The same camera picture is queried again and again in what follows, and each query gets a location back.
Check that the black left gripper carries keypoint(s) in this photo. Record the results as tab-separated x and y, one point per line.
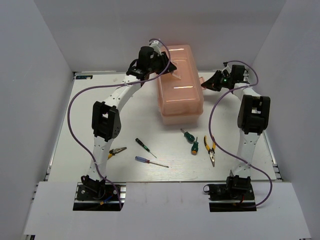
165	60

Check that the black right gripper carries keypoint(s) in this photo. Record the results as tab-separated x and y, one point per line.
212	84

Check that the pink plastic toolbox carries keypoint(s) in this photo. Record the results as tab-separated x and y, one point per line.
180	95

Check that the stubby dark green screwdriver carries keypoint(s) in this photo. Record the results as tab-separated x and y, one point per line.
189	137

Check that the stubby green orange screwdriver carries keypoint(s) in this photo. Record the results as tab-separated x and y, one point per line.
195	147

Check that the yellow black pliers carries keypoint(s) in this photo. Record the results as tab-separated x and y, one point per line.
210	150
115	151

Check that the black green precision screwdriver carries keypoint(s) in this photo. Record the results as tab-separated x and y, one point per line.
144	146

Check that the blue red handled screwdriver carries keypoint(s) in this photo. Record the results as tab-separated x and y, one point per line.
147	161

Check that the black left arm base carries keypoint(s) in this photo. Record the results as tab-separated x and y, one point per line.
98	196

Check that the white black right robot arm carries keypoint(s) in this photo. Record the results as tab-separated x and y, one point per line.
253	116

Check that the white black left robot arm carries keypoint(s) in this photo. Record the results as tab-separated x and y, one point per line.
106	123

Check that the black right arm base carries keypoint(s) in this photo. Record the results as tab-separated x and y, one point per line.
235	195

